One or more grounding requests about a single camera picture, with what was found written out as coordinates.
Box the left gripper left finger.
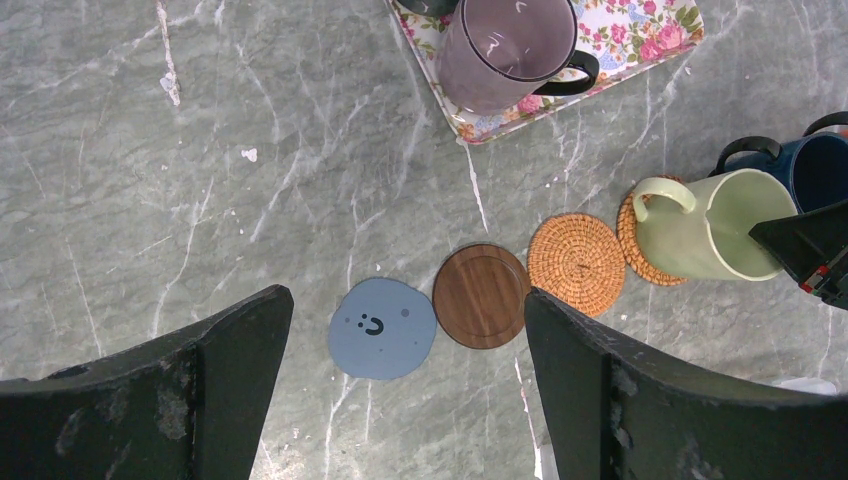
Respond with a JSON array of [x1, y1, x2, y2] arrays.
[[1, 285, 294, 479]]

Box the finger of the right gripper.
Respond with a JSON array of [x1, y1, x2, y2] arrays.
[[749, 200, 847, 309]]

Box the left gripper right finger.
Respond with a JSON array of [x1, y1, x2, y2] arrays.
[[525, 289, 847, 479]]

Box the navy blue mug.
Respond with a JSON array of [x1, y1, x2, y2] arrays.
[[710, 132, 847, 213]]

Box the cream mug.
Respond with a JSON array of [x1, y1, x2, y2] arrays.
[[632, 169, 797, 282]]

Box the dark wood coaster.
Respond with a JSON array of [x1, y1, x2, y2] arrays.
[[432, 243, 530, 350]]

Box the blue smiley coaster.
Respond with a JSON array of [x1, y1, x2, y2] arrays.
[[328, 277, 437, 380]]

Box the lilac mug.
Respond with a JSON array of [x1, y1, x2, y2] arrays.
[[436, 0, 600, 115]]

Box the grey mug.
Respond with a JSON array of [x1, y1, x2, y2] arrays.
[[397, 0, 459, 17]]

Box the floral tray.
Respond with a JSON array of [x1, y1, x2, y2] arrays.
[[387, 1, 704, 144]]

